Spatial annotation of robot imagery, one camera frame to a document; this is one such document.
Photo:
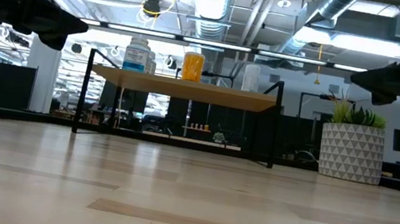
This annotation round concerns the black overhead camera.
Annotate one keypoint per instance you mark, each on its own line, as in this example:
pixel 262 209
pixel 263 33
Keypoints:
pixel 152 7

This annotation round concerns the succulent in white patterned pot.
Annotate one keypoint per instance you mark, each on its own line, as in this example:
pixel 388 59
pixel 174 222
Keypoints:
pixel 350 152

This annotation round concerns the clear translucent medicine bottle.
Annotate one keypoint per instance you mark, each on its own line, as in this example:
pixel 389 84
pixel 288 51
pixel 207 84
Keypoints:
pixel 250 79

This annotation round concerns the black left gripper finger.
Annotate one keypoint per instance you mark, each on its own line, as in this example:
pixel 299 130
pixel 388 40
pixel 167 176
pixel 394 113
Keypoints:
pixel 54 40
pixel 55 18

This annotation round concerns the white building column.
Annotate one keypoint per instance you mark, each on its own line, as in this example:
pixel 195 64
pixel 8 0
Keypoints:
pixel 41 79

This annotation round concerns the orange pill bottle white cap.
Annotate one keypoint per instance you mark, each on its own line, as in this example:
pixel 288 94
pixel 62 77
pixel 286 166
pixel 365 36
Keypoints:
pixel 193 66

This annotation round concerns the overhead light bar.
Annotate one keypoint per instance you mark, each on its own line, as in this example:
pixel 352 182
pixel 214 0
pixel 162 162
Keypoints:
pixel 215 44

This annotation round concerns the wooden shelf with black frame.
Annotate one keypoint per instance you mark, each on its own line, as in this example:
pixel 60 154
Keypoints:
pixel 187 90

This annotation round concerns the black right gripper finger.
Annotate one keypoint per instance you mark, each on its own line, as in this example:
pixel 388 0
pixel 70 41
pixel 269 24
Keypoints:
pixel 390 79
pixel 383 99

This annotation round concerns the black metal table frame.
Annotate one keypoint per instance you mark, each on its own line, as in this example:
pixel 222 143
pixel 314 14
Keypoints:
pixel 2 113

